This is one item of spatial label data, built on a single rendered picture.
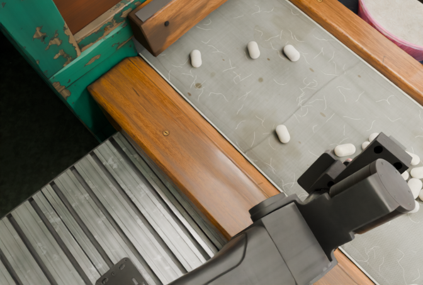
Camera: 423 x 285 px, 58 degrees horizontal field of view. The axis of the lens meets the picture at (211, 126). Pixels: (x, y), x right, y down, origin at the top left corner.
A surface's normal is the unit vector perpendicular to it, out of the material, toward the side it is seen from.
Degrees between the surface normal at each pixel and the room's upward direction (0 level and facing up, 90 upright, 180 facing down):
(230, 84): 0
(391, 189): 42
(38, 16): 90
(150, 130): 0
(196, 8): 67
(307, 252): 30
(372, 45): 0
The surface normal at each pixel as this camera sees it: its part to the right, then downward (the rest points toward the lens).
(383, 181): 0.59, -0.55
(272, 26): 0.00, -0.36
